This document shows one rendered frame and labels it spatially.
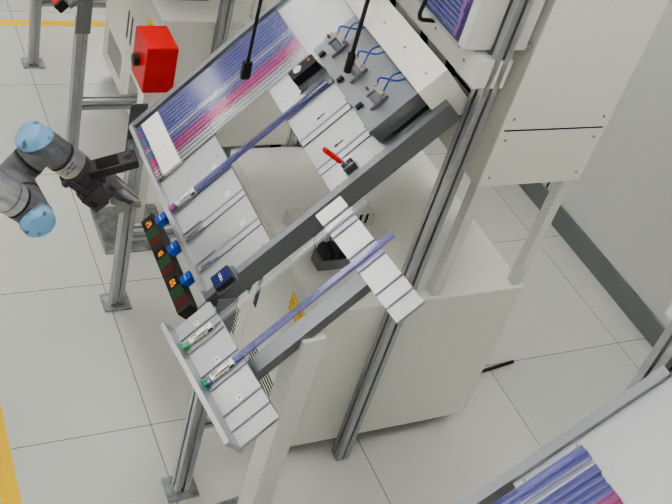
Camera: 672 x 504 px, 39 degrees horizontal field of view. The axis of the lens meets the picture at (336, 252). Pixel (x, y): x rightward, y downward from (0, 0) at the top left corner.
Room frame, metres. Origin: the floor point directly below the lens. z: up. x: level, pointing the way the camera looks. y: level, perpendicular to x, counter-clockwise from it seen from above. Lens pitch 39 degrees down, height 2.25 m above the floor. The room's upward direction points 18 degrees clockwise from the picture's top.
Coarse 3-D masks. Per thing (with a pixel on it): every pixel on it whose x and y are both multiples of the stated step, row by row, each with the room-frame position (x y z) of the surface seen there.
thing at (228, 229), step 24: (216, 144) 2.01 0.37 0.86; (192, 168) 1.97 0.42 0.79; (168, 192) 1.93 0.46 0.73; (216, 192) 1.88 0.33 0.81; (240, 192) 1.85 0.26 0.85; (192, 216) 1.83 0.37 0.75; (216, 216) 1.81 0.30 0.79; (240, 216) 1.79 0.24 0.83; (192, 240) 1.77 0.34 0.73; (216, 240) 1.75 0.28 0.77; (240, 240) 1.73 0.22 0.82; (264, 240) 1.71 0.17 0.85; (216, 264) 1.69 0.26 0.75
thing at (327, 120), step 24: (288, 0) 2.37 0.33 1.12; (312, 0) 2.33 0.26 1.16; (336, 0) 2.30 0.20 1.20; (288, 24) 2.29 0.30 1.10; (312, 24) 2.26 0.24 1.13; (336, 24) 2.22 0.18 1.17; (312, 48) 2.18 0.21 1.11; (288, 96) 2.07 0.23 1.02; (336, 96) 2.02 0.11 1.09; (288, 120) 2.00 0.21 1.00; (312, 120) 1.98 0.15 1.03; (336, 120) 1.95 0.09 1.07; (360, 120) 1.93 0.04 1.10; (312, 144) 1.91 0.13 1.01; (336, 144) 1.89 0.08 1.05; (360, 144) 1.86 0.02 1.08; (384, 144) 1.84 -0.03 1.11; (336, 168) 1.83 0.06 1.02
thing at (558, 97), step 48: (576, 0) 2.00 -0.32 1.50; (624, 0) 2.07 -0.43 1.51; (432, 48) 2.26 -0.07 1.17; (528, 48) 1.98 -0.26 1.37; (576, 48) 2.03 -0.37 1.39; (624, 48) 2.11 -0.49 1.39; (528, 96) 1.99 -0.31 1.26; (576, 96) 2.07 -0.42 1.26; (480, 144) 2.01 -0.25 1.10; (528, 144) 2.02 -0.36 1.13; (576, 144) 2.11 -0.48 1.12; (480, 192) 1.99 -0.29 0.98; (528, 240) 2.15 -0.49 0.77; (432, 288) 1.99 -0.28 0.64
